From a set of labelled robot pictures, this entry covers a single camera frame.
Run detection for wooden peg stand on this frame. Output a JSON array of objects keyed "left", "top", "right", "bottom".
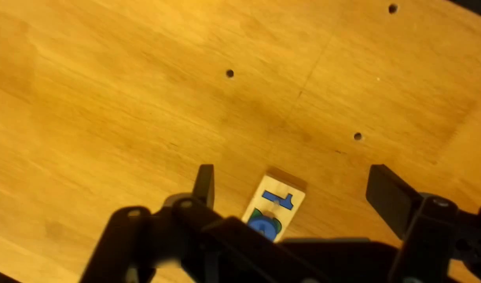
[{"left": 240, "top": 166, "right": 308, "bottom": 243}]

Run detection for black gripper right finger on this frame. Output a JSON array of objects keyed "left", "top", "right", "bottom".
[{"left": 364, "top": 163, "right": 481, "bottom": 283}]

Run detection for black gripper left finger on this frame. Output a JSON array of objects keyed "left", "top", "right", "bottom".
[{"left": 80, "top": 163, "right": 237, "bottom": 283}]

